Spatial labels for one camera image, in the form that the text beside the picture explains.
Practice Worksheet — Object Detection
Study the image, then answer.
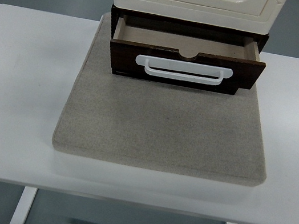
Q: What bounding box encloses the dark brown drawer case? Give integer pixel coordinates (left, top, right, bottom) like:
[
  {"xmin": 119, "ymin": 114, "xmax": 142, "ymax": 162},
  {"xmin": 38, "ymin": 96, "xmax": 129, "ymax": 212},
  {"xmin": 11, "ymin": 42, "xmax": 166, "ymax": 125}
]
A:
[{"xmin": 100, "ymin": 5, "xmax": 270, "ymax": 101}]

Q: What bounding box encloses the dark brown wooden drawer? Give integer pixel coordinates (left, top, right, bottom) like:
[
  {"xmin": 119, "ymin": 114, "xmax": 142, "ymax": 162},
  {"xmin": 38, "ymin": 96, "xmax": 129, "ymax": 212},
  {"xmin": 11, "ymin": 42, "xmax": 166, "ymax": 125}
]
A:
[{"xmin": 105, "ymin": 13, "xmax": 271, "ymax": 97}]

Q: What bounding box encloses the cream cabinet with door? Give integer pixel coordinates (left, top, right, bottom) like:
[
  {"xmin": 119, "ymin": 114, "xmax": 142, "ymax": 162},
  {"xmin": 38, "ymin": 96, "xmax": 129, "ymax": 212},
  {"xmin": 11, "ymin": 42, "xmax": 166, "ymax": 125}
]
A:
[{"xmin": 107, "ymin": 0, "xmax": 287, "ymax": 38}]

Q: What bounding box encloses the beige fabric mat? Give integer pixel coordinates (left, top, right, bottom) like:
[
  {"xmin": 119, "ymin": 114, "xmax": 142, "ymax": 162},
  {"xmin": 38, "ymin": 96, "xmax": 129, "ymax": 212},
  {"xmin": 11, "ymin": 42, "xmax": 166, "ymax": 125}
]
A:
[{"xmin": 49, "ymin": 7, "xmax": 290, "ymax": 190}]

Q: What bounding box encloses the white drawer handle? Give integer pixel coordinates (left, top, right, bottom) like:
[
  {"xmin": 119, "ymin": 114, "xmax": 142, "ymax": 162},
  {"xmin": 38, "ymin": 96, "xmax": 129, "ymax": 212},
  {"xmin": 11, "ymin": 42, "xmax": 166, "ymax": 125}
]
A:
[{"xmin": 133, "ymin": 52, "xmax": 235, "ymax": 90}]

